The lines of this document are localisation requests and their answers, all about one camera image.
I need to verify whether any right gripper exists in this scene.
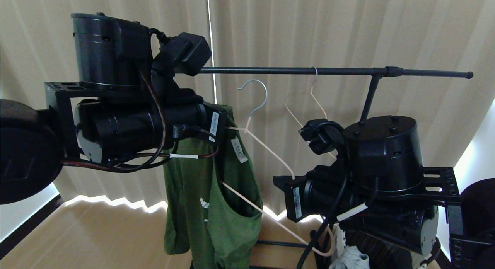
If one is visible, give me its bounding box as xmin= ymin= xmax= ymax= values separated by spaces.
xmin=273 ymin=164 xmax=440 ymax=259

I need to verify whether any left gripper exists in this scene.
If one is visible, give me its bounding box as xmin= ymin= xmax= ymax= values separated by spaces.
xmin=75 ymin=93 xmax=229 ymax=165

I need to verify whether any pink clothes hanger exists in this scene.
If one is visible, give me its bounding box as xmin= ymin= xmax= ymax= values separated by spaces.
xmin=220 ymin=79 xmax=335 ymax=258
xmin=285 ymin=67 xmax=338 ymax=158

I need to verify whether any green printed shirt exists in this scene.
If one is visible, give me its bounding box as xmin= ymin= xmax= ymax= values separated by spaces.
xmin=162 ymin=105 xmax=264 ymax=269

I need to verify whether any white laundry basket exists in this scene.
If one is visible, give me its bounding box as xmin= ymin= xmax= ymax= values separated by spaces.
xmin=327 ymin=222 xmax=442 ymax=269

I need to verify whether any black clothes rack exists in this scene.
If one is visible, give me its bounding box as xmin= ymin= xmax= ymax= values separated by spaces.
xmin=199 ymin=66 xmax=474 ymax=269

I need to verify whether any pale grey garment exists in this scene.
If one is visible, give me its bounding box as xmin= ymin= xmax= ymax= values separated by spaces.
xmin=329 ymin=245 xmax=370 ymax=269

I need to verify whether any beige curtain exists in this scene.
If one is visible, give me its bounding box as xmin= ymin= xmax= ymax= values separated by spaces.
xmin=0 ymin=0 xmax=495 ymax=223

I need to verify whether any black cable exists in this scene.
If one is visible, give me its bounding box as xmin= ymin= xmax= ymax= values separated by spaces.
xmin=296 ymin=120 xmax=381 ymax=269
xmin=62 ymin=138 xmax=181 ymax=174

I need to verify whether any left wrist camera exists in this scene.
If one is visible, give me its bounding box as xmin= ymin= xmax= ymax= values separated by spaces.
xmin=151 ymin=32 xmax=212 ymax=94

